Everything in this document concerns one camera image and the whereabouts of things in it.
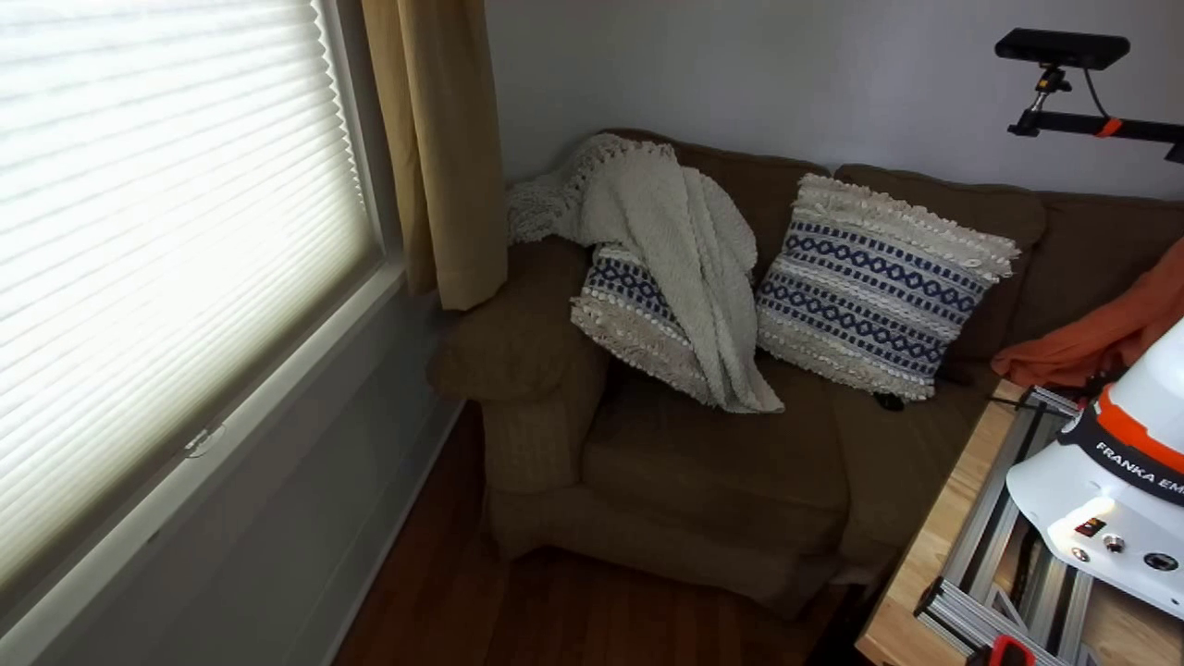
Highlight blue white fringed pillow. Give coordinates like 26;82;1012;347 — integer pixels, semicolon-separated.
753;174;1020;400
568;243;716;406

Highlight aluminium frame rails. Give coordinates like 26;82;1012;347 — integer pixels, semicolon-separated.
914;388;1096;666

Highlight white pleated window blind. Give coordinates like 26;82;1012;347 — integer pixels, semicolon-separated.
0;0;374;595

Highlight olive green fabric sofa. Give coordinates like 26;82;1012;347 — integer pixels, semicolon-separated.
429;164;1184;620

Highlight beige window curtain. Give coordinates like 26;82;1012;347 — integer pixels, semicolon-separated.
361;0;508;312

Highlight red black clamp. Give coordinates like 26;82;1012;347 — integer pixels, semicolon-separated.
967;636;1041;666

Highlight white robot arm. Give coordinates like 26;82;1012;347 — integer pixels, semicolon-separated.
1008;324;1184;620

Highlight white throw blanket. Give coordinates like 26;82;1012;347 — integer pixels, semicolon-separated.
508;135;779;416

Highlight orange blanket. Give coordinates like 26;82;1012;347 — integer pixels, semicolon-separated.
993;240;1184;391

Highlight black camera on mount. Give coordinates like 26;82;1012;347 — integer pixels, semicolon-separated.
994;29;1184;164

